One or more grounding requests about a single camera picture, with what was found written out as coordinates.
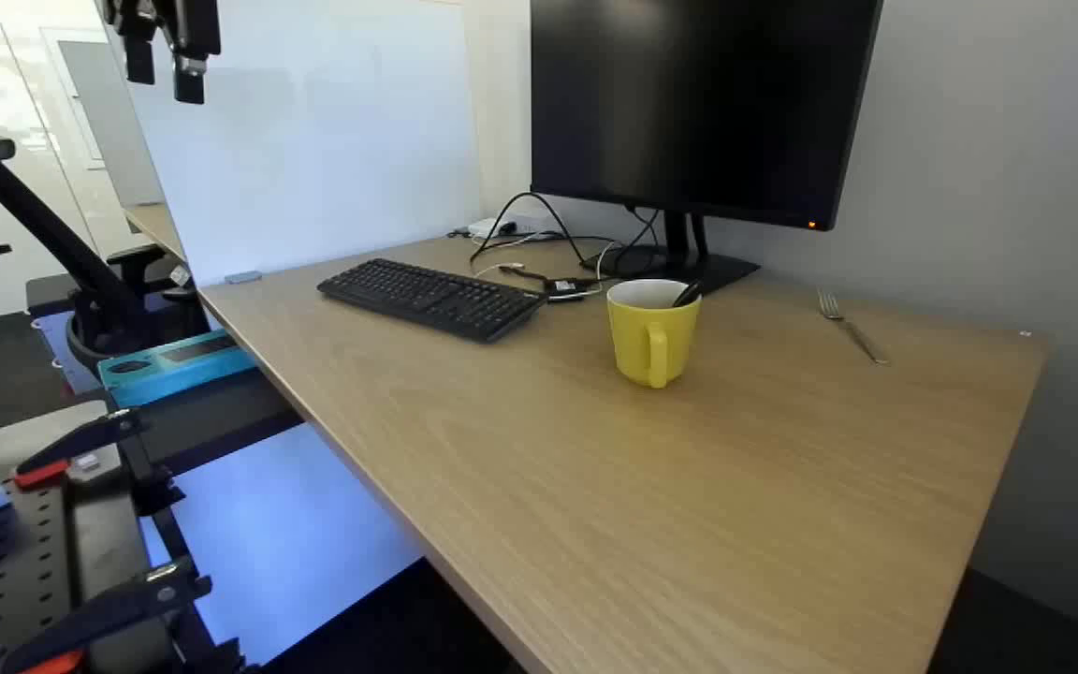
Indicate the yellow and white mug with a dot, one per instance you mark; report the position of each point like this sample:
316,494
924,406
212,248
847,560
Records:
648,338

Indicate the white partition board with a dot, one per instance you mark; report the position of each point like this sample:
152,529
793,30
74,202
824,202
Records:
316,135

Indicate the black computer keyboard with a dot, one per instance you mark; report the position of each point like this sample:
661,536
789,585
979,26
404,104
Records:
434,298

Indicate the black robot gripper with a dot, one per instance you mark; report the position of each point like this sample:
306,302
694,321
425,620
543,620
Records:
178,16

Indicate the teal blue flat box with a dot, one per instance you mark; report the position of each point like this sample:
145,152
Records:
178,366

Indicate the black computer monitor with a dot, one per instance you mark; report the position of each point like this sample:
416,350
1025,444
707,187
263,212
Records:
701,107

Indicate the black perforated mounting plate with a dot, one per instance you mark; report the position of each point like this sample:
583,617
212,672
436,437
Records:
22,575

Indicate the black monitor stand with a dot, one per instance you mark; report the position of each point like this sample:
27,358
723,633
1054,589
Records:
683,258

